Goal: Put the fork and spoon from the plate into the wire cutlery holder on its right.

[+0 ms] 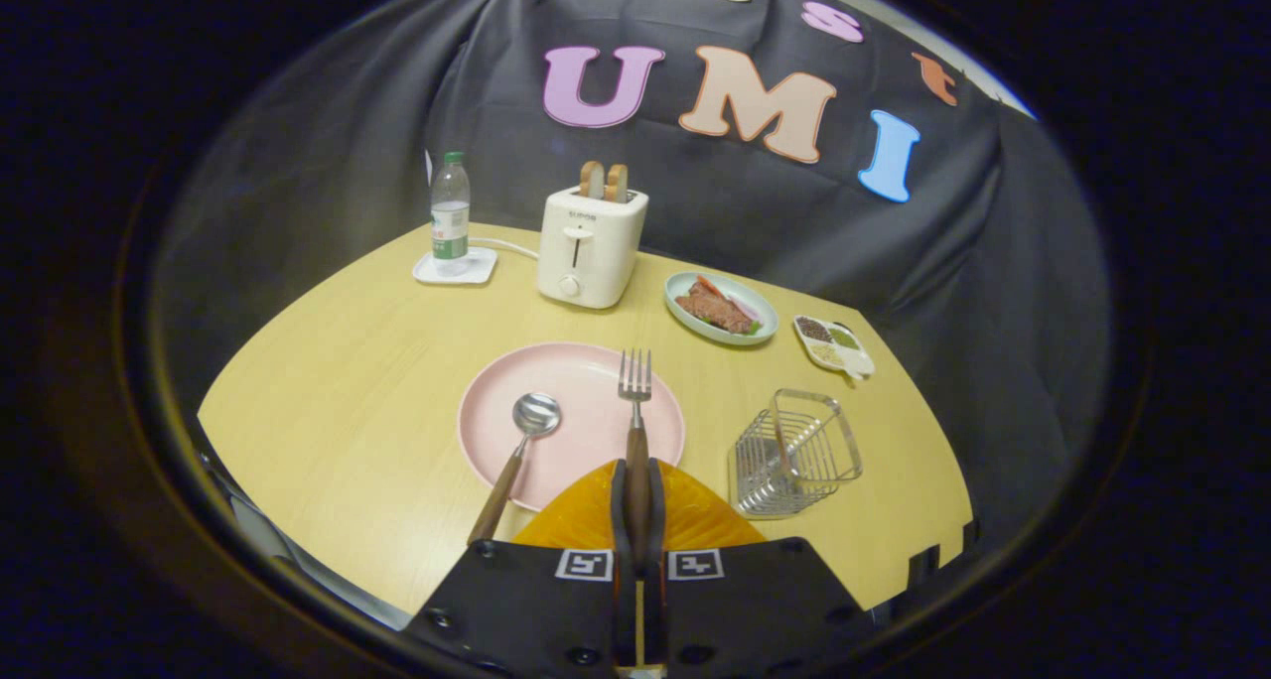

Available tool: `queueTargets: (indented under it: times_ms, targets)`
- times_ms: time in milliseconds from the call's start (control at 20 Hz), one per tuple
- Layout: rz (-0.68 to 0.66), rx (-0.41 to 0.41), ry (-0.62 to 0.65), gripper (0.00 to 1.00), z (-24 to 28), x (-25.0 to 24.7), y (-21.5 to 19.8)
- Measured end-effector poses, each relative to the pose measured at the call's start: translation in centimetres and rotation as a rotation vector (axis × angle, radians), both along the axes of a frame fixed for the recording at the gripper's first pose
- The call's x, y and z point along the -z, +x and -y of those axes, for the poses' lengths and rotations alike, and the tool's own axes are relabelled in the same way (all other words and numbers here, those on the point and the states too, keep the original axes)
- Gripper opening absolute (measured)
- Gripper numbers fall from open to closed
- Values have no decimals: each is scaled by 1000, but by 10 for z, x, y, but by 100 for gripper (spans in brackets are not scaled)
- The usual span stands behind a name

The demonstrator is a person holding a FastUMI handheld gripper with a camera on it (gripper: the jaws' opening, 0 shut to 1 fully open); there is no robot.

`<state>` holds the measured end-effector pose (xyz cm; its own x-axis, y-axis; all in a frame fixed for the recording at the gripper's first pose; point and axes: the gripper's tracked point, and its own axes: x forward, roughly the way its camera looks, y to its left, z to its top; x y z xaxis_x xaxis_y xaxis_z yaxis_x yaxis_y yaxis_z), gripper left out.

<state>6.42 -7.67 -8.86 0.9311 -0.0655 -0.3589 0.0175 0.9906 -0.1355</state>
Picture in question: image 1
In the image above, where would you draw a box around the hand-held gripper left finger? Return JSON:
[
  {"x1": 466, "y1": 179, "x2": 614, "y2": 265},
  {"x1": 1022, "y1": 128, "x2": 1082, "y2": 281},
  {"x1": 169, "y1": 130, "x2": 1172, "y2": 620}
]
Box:
[{"x1": 402, "y1": 459, "x2": 636, "y2": 675}]

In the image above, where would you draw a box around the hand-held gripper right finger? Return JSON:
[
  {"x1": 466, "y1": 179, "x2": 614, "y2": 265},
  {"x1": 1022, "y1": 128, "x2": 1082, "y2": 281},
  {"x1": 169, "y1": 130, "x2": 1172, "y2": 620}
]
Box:
[{"x1": 645, "y1": 459, "x2": 875, "y2": 675}]

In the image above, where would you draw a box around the wooden-handled metal fork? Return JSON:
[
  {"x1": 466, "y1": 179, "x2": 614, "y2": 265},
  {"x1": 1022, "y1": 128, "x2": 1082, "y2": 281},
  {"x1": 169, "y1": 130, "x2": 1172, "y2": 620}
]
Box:
[{"x1": 618, "y1": 349, "x2": 653, "y2": 563}]

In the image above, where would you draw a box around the wooden-handled metal spoon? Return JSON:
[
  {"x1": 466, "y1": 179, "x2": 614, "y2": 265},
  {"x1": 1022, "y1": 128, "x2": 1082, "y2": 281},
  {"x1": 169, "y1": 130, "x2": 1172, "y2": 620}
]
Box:
[{"x1": 467, "y1": 392, "x2": 563, "y2": 547}]

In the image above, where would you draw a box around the pink round plate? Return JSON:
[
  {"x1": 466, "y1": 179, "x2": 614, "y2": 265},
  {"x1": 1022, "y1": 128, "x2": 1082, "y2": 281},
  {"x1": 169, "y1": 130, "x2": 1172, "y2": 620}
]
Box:
[{"x1": 458, "y1": 341, "x2": 686, "y2": 513}]

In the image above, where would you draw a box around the white divided seasoning dish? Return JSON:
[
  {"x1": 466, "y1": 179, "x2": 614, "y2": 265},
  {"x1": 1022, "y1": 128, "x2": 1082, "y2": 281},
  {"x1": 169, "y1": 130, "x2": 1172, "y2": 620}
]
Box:
[{"x1": 792, "y1": 315, "x2": 877, "y2": 380}]

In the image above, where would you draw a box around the light green plate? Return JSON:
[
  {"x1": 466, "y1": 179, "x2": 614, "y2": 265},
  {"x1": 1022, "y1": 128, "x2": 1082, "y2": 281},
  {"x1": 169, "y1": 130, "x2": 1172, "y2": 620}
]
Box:
[{"x1": 664, "y1": 271, "x2": 780, "y2": 347}]

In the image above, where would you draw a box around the brown steak slice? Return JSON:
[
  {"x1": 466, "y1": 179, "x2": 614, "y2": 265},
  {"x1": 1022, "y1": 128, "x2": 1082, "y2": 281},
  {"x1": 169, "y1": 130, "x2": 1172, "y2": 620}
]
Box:
[{"x1": 675, "y1": 284, "x2": 756, "y2": 335}]

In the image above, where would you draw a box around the white square coaster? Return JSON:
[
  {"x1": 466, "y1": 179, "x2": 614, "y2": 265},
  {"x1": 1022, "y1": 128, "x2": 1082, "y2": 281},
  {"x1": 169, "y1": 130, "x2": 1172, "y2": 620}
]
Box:
[{"x1": 412, "y1": 247, "x2": 498, "y2": 286}]

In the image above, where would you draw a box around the white toaster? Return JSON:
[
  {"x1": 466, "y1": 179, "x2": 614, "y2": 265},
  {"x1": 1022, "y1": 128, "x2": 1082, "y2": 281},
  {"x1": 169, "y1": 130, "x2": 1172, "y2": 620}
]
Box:
[{"x1": 537, "y1": 186, "x2": 649, "y2": 310}]

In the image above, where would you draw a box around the clear plastic water bottle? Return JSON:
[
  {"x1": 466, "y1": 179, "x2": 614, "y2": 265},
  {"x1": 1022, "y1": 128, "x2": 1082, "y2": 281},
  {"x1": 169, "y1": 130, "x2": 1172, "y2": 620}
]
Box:
[{"x1": 430, "y1": 152, "x2": 472, "y2": 265}]

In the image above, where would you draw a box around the black backdrop cloth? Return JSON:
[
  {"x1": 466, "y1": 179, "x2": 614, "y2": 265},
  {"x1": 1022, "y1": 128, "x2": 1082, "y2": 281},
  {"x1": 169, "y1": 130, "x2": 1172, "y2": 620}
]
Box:
[{"x1": 149, "y1": 0, "x2": 1111, "y2": 561}]

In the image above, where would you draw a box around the metal wire cutlery basket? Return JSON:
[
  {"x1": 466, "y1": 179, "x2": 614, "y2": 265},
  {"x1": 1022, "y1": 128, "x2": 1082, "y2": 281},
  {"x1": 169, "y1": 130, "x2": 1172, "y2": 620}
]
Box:
[{"x1": 728, "y1": 388, "x2": 864, "y2": 518}]

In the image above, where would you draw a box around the white toaster power cable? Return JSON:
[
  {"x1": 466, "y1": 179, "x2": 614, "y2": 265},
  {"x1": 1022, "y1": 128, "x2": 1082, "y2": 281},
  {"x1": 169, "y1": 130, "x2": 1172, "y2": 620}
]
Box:
[{"x1": 469, "y1": 237, "x2": 542, "y2": 261}]

